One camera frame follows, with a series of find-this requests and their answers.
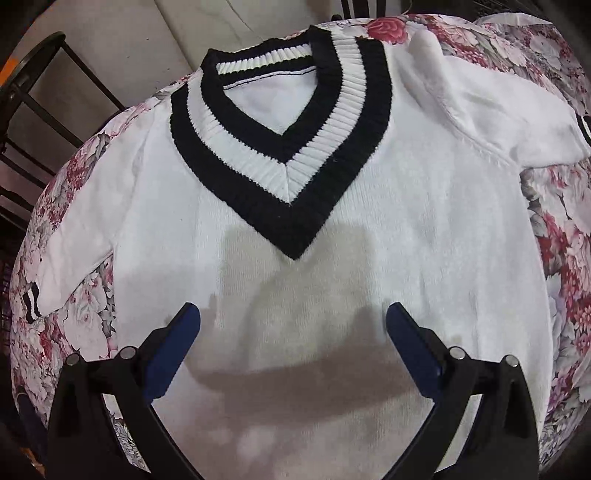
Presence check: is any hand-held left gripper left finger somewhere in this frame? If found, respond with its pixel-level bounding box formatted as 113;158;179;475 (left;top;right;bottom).
46;302;204;480

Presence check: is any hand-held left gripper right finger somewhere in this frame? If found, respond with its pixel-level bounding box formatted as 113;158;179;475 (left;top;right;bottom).
385;302;541;480

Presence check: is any white sweater black v-neck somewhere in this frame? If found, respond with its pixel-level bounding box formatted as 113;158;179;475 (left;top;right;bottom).
22;25;591;480

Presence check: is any floral bed sheet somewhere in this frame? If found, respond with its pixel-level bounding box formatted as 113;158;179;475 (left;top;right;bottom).
9;11;591;480

